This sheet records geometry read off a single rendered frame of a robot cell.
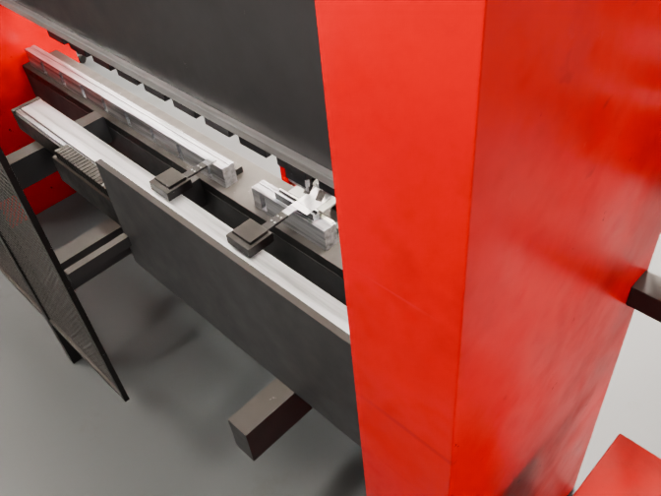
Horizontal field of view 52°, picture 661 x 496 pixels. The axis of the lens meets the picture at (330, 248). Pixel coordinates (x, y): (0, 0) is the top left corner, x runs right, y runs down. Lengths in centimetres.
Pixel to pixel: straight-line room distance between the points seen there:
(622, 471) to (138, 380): 222
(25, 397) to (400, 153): 283
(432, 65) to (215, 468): 239
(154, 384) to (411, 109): 260
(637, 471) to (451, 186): 111
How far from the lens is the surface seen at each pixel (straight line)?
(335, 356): 161
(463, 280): 95
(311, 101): 167
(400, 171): 91
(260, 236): 226
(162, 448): 308
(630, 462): 183
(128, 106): 324
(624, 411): 314
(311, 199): 242
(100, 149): 297
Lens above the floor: 253
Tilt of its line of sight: 44 degrees down
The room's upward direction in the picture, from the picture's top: 7 degrees counter-clockwise
